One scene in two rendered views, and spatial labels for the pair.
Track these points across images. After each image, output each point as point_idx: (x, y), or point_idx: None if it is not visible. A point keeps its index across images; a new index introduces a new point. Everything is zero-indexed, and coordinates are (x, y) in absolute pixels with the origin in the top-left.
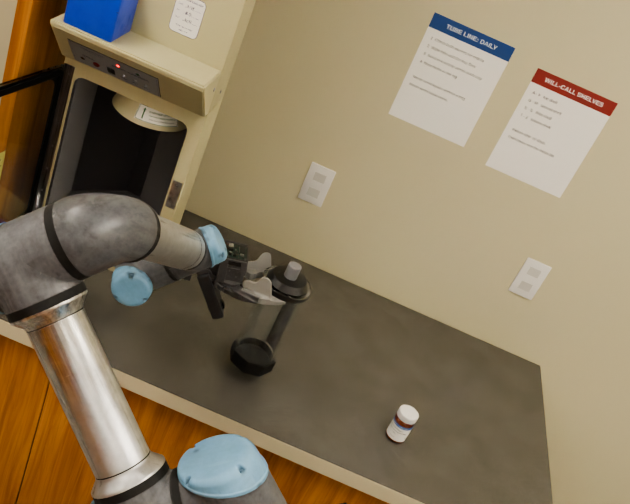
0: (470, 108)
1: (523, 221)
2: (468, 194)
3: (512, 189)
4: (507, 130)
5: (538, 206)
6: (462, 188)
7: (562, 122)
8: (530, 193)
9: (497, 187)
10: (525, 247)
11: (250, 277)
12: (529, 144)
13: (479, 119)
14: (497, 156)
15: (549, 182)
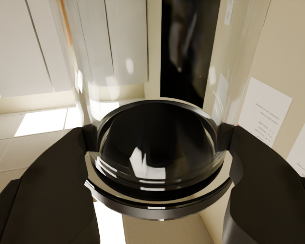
0: (304, 144)
1: (267, 55)
2: None
3: (275, 79)
4: (280, 123)
5: (260, 68)
6: None
7: (253, 124)
8: (265, 77)
9: (284, 80)
10: (265, 34)
11: (226, 221)
12: (267, 112)
13: (297, 134)
14: (284, 104)
15: (256, 86)
